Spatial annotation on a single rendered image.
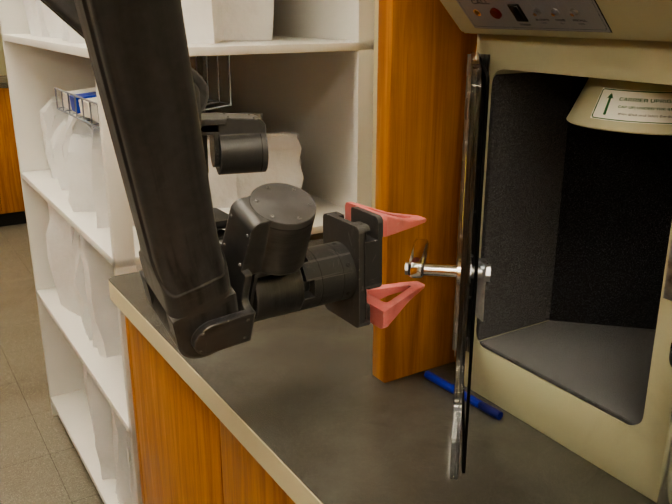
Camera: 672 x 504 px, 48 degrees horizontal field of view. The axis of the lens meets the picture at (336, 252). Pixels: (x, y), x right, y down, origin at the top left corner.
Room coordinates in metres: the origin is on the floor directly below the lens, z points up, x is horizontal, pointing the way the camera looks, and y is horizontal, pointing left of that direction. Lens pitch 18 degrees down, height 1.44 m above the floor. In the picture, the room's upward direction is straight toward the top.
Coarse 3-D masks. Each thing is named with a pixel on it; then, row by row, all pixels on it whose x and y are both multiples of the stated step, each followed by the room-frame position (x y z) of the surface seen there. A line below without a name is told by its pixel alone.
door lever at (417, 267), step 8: (416, 240) 0.75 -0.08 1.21; (424, 240) 0.75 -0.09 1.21; (416, 248) 0.72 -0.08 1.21; (424, 248) 0.72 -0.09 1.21; (416, 256) 0.69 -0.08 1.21; (424, 256) 0.70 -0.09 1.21; (408, 264) 0.68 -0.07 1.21; (416, 264) 0.67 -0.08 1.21; (424, 264) 0.68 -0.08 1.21; (432, 264) 0.68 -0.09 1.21; (440, 264) 0.68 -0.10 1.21; (448, 264) 0.68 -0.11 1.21; (408, 272) 0.68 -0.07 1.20; (416, 272) 0.67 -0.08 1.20; (424, 272) 0.67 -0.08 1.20; (432, 272) 0.67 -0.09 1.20; (440, 272) 0.67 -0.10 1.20; (448, 272) 0.67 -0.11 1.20; (456, 272) 0.67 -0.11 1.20
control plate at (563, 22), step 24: (456, 0) 0.88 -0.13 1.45; (480, 0) 0.85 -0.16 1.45; (504, 0) 0.82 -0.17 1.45; (528, 0) 0.79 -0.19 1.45; (552, 0) 0.76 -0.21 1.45; (576, 0) 0.74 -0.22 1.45; (480, 24) 0.88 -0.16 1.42; (504, 24) 0.85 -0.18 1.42; (528, 24) 0.82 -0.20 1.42; (552, 24) 0.79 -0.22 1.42; (576, 24) 0.76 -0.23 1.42; (600, 24) 0.74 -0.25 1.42
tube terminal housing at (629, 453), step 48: (480, 48) 0.94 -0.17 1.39; (528, 48) 0.87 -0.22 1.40; (576, 48) 0.81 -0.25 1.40; (624, 48) 0.76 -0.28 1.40; (480, 240) 0.92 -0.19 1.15; (480, 384) 0.90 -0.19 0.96; (528, 384) 0.83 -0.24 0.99; (576, 432) 0.77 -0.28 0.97; (624, 432) 0.71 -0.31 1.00; (624, 480) 0.71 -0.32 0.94
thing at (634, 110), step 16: (592, 80) 0.84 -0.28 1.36; (608, 80) 0.81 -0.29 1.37; (592, 96) 0.82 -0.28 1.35; (608, 96) 0.80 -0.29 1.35; (624, 96) 0.79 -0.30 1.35; (640, 96) 0.78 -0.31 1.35; (656, 96) 0.77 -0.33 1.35; (576, 112) 0.84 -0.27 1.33; (592, 112) 0.81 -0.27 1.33; (608, 112) 0.79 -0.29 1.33; (624, 112) 0.78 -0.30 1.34; (640, 112) 0.77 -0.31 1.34; (656, 112) 0.77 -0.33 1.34; (592, 128) 0.80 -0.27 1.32; (608, 128) 0.78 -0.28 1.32; (624, 128) 0.77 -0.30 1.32; (640, 128) 0.77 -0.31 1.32; (656, 128) 0.76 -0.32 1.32
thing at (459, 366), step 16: (480, 80) 0.63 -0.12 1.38; (464, 176) 0.89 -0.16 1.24; (464, 192) 0.72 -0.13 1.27; (464, 208) 0.63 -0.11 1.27; (464, 224) 0.63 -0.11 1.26; (464, 240) 0.63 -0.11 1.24; (464, 256) 0.63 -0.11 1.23; (464, 272) 0.63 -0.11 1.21; (464, 288) 0.63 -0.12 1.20; (464, 304) 0.63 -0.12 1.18; (464, 320) 0.63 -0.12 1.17; (464, 336) 0.63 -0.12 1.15; (464, 352) 0.63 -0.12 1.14
